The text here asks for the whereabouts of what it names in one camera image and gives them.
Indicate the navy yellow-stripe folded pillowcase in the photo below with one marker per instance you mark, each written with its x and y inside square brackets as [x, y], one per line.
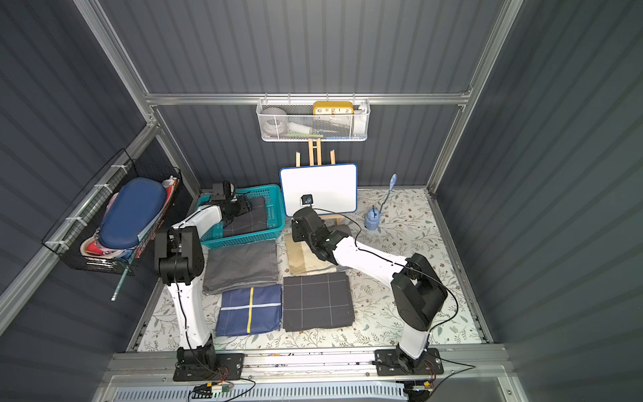
[250, 311]

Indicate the plain grey folded pillowcase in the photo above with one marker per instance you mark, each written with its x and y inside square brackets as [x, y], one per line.
[238, 267]

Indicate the blue padded case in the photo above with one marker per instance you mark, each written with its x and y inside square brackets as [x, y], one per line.
[134, 208]

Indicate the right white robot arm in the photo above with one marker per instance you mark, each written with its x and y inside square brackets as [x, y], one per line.
[418, 292]

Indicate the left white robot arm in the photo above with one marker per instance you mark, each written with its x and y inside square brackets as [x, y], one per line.
[180, 263]

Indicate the floral table mat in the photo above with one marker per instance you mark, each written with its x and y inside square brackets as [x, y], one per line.
[407, 226]

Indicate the beige grey pillowcase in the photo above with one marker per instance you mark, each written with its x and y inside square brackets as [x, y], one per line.
[301, 261]

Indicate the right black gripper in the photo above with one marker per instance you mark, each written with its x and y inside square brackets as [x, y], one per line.
[300, 219]

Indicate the white board blue frame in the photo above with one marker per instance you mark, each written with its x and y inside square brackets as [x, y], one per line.
[328, 188]

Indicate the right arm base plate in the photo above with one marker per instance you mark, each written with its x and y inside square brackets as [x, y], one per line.
[393, 362]

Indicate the white wire wall basket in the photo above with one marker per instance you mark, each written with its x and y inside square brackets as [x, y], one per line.
[303, 125]

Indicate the dark grey checked pillowcase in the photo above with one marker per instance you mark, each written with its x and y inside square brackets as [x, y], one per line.
[317, 302]
[251, 222]

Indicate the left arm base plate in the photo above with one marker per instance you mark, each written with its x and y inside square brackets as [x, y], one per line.
[227, 366]

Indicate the black wire side basket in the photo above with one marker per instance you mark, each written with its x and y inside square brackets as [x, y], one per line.
[75, 239]

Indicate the yellow clock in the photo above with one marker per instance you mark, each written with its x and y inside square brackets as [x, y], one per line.
[328, 108]

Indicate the white tape roll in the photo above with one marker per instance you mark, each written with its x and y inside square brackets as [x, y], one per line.
[273, 121]

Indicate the teal plastic basket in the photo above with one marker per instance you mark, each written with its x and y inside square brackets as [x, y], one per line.
[214, 238]

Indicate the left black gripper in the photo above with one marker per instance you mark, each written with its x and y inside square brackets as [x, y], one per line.
[240, 205]

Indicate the blue desk lamp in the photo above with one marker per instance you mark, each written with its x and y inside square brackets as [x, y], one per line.
[373, 217]

